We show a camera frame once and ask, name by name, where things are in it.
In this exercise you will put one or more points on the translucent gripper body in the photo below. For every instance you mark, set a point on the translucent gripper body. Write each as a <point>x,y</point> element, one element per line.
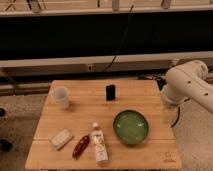
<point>168,114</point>

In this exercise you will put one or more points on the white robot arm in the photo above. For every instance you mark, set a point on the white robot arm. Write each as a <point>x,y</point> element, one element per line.
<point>186,80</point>

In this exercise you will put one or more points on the black standing eraser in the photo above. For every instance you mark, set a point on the black standing eraser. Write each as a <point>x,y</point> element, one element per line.
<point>110,92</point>

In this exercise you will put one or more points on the green round plate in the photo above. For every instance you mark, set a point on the green round plate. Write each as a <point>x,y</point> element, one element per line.
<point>130,127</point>

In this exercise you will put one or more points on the small clear bottle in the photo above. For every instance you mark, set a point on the small clear bottle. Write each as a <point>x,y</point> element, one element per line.
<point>101,155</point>

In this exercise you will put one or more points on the dark red oblong object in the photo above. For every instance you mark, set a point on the dark red oblong object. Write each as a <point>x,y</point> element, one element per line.
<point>81,146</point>

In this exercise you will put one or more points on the white rectangular sponge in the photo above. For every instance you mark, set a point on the white rectangular sponge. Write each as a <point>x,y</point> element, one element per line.
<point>61,138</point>

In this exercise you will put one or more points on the translucent plastic cup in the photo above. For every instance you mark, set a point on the translucent plastic cup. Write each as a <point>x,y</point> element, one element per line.
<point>60,97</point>

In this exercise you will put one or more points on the white wall outlet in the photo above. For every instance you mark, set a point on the white wall outlet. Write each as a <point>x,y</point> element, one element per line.
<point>90,68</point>

